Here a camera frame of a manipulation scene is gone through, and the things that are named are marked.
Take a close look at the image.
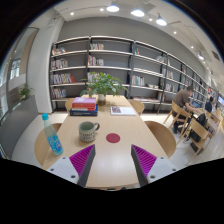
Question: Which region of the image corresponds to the seated person in brown shirt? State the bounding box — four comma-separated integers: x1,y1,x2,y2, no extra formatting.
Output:
173,86,200,134

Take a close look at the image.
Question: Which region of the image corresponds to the clear bottle with blue label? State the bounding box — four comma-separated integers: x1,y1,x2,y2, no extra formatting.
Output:
42,113,63,155

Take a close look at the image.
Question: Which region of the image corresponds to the wooden chair with black bag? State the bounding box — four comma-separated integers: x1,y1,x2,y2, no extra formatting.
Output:
185,116,209,155

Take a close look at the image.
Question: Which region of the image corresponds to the open magazine on table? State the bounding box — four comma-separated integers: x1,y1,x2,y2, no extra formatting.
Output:
110,106,136,116

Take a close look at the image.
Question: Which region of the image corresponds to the wooden chair near left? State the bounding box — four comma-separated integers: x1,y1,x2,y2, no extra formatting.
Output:
34,123,61,164

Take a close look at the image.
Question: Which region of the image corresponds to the wooden chair far right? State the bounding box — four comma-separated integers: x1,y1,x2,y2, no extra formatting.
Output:
129,99,145,115

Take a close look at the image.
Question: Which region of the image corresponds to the black backpack on chair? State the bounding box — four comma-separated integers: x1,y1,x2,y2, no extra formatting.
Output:
190,114,207,142

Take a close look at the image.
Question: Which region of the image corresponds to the round red coaster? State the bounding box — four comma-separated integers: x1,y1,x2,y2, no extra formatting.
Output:
106,133,120,143

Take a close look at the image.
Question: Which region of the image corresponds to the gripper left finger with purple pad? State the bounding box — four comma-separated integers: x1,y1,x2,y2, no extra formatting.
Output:
47,145,95,187

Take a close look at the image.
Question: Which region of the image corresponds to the wooden chair under seated person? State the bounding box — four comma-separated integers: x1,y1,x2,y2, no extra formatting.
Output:
166,103,190,134

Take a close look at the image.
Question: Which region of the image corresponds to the wooden chair near right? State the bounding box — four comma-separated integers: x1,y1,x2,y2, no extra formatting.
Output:
145,121,176,158

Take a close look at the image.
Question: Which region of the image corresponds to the large grey bookshelf with books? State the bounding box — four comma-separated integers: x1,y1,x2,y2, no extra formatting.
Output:
49,36,210,113

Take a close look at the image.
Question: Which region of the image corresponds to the wooden chair far left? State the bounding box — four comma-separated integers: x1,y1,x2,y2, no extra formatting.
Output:
65,98,75,112

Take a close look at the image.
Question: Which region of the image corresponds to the green potted plant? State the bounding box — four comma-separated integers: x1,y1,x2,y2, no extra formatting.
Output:
80,72,128,105

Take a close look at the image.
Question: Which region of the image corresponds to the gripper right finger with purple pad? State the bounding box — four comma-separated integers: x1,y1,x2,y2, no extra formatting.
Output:
131,145,177,187

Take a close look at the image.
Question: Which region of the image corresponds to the stack of red blue books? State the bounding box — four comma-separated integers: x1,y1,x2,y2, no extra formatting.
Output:
70,97,98,116

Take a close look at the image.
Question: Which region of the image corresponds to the green ceramic mug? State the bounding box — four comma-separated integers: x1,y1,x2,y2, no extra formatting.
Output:
78,121,100,142

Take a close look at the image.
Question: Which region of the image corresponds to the small plant on left ledge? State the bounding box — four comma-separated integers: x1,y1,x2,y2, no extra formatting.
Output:
19,84,33,100

